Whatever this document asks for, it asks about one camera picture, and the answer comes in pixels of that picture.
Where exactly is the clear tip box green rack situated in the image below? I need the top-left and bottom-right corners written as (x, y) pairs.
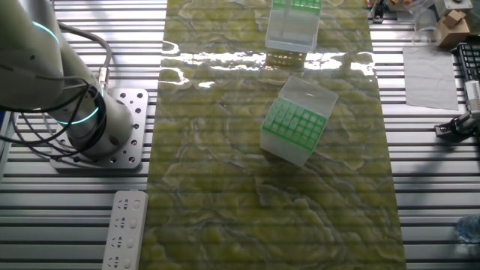
top-left (260, 74), bottom-right (341, 167)
top-left (265, 0), bottom-right (323, 54)

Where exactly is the green marble patterned mat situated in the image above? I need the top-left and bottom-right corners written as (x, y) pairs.
top-left (138, 0), bottom-right (408, 270)

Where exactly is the white power strip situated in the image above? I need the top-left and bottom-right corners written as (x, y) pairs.
top-left (100, 190), bottom-right (150, 270)

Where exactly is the white paper sheet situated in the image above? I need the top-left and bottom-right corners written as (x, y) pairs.
top-left (402, 47), bottom-right (461, 112)

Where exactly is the clear plastic container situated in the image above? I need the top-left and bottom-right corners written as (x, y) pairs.
top-left (410, 0), bottom-right (443, 47)

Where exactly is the brown cardboard box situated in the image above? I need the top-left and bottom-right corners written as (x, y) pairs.
top-left (436, 9), bottom-right (472, 49)

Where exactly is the black keyboard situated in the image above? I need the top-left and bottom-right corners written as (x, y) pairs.
top-left (456, 41), bottom-right (480, 83)

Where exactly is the clear water bottle blue cap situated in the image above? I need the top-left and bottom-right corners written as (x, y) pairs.
top-left (455, 214), bottom-right (480, 244)

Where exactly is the grey metal device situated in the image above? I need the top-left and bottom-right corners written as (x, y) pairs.
top-left (434, 0), bottom-right (474, 12)

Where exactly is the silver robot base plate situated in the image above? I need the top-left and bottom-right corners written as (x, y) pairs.
top-left (50, 88), bottom-right (150, 170)

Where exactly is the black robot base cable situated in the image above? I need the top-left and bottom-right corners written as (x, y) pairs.
top-left (0, 84), bottom-right (109, 158)

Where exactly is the grey cable metal connector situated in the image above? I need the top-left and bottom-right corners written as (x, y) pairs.
top-left (55, 22), bottom-right (113, 93)

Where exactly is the black metal bracket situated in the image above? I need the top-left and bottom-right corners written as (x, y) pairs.
top-left (369, 0), bottom-right (387, 24)

